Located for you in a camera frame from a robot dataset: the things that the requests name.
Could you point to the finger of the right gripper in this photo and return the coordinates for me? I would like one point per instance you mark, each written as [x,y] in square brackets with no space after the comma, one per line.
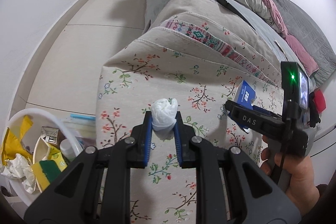
[246,118]

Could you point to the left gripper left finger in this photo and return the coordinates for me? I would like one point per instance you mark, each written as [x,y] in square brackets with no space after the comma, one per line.
[95,188]

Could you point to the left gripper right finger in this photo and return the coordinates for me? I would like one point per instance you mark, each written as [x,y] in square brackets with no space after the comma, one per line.
[231,188]

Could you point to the blue cardboard box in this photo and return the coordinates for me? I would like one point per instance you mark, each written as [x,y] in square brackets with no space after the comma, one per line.
[245,95]

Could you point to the white yogurt bottle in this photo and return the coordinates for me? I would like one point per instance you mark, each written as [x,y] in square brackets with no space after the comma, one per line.
[67,150]

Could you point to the white tissue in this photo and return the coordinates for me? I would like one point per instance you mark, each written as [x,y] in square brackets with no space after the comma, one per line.
[163,113]

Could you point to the white translucent trash bin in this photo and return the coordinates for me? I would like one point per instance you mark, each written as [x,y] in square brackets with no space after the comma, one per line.
[40,118]

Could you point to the person's right hand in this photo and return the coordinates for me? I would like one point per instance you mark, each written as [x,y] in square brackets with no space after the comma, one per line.
[302,190]

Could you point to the yellow green sponge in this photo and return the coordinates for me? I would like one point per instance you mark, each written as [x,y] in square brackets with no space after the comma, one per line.
[45,171]

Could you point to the yellow paper cup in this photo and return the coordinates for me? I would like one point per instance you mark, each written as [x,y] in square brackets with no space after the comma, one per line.
[46,151]

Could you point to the crumpled silver foil wrapper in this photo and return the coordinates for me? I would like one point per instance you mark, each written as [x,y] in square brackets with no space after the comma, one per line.
[51,135]

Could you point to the yellow plastic bag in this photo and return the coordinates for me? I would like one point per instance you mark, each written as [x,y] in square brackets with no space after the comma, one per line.
[15,157]

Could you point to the floral bed cover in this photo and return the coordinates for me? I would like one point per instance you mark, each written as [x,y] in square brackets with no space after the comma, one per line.
[180,60]

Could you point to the grey pillow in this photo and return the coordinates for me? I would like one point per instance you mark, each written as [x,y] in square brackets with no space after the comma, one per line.
[307,37]

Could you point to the black remote control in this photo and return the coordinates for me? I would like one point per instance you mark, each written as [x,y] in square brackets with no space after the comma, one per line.
[228,6]

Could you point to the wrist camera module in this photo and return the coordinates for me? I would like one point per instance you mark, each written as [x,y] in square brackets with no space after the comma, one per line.
[295,84]

